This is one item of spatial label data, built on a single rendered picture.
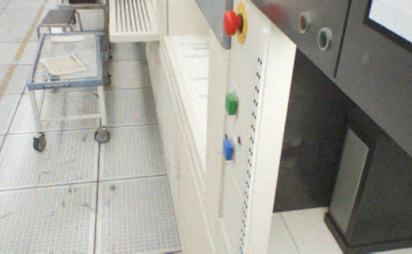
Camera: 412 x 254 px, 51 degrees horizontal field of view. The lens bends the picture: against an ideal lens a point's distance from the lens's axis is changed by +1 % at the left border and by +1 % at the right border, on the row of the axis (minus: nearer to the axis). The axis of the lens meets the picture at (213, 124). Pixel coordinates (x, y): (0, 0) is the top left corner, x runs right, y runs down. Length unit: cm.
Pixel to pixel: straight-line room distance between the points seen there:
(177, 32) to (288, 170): 135
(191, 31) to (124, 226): 104
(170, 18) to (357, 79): 183
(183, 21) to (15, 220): 131
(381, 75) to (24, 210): 226
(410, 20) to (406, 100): 5
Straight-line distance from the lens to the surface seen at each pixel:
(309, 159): 97
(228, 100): 76
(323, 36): 41
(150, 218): 229
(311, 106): 90
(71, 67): 285
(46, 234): 231
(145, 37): 236
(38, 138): 286
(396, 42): 32
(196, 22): 218
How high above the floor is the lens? 156
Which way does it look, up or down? 31 degrees down
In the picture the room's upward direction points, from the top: 2 degrees clockwise
